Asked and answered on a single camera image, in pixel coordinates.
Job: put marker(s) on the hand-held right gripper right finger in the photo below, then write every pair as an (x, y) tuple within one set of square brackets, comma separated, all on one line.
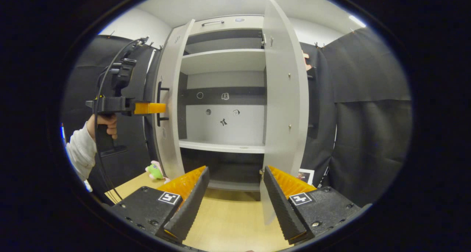
[(283, 211)]

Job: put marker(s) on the black backdrop cloth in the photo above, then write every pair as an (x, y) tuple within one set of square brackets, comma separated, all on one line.
[(320, 134), (368, 134), (79, 79)]

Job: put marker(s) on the white bordered photo card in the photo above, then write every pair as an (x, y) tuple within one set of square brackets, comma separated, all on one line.
[(307, 176)]

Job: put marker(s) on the white cabinet shelf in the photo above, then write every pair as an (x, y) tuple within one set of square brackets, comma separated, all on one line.
[(220, 146), (220, 62)]

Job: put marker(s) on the small pink green plush toy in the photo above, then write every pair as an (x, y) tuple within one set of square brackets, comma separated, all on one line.
[(154, 172)]

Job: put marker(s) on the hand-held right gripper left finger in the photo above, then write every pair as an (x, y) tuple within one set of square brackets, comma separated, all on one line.
[(191, 208)]

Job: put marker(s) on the shoe cabinet door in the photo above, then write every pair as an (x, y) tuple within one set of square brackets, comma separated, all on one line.
[(285, 116), (171, 141)]

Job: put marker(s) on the double-door shoe cabinet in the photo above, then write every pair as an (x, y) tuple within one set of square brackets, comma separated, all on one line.
[(224, 127)]

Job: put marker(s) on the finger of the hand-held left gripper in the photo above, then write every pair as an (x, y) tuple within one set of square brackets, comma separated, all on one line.
[(151, 108)]

